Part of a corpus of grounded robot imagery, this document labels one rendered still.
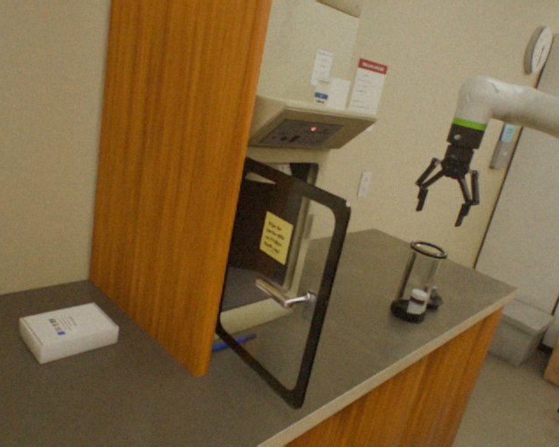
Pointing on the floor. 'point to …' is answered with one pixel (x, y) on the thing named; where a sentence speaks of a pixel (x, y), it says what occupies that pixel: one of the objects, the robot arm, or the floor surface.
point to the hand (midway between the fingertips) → (438, 214)
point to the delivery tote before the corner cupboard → (519, 332)
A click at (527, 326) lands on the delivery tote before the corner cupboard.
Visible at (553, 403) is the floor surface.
